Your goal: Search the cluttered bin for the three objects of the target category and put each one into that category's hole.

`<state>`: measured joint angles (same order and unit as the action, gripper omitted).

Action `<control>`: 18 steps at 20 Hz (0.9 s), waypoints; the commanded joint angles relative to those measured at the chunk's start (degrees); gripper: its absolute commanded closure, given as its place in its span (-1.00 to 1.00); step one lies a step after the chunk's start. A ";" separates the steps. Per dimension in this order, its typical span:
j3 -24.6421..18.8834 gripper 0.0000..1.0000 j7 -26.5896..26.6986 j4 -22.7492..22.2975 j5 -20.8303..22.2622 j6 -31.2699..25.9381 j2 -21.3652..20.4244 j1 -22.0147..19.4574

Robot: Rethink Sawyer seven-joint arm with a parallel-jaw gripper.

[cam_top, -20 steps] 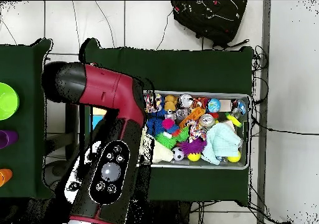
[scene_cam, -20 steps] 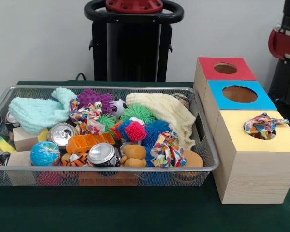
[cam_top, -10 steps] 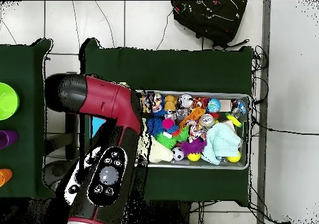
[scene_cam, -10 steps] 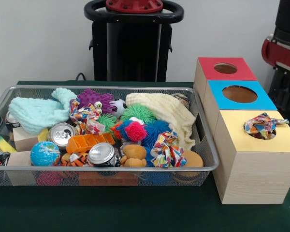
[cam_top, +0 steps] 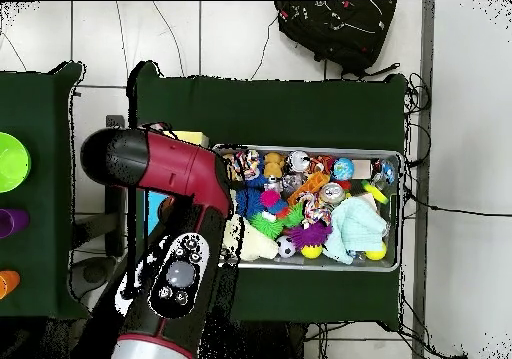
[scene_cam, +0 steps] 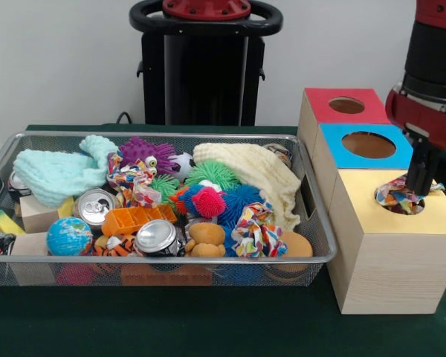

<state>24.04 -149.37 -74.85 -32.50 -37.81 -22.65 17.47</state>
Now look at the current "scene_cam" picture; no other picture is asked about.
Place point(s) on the purple spiky ball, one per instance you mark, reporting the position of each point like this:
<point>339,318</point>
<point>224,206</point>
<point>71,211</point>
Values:
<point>148,150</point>

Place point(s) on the silver drink can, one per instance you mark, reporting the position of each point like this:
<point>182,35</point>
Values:
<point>156,238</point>
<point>93,208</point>

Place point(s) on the mint green cloth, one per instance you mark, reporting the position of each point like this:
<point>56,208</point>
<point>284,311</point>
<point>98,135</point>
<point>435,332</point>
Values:
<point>55,175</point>

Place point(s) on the wooden box with three holes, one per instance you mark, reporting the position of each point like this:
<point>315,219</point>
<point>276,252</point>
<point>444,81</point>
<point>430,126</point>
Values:
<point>394,267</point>

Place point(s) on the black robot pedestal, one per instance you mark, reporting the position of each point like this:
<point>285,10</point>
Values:
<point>208,74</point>

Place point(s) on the silver mesh bin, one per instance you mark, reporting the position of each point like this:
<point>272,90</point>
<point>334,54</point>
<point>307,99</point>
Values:
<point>245,277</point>

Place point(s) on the small soccer ball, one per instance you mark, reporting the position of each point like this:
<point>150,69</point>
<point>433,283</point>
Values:
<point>184,163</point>

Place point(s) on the orange plush toy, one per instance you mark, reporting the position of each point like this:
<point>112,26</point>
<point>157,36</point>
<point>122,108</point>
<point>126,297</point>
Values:
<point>206,238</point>

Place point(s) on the blue globe ball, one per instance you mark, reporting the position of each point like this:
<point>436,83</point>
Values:
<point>68,236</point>

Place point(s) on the pink spiky ball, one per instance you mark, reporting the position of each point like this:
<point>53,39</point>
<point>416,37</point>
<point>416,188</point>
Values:
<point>208,201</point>

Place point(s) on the orange plastic crate toy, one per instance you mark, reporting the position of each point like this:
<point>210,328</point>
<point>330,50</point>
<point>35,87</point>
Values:
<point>134,219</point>

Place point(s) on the blue spiky ball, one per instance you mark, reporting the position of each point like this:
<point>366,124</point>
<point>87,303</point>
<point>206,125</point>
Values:
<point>241,202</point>

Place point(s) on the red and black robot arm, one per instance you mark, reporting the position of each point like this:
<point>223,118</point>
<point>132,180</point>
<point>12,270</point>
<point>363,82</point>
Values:
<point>435,48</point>

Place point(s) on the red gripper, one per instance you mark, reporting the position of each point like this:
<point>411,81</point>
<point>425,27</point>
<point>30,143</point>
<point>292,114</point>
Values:
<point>431,126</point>

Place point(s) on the cream cloth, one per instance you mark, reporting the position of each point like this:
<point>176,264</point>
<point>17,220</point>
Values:
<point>260,171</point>

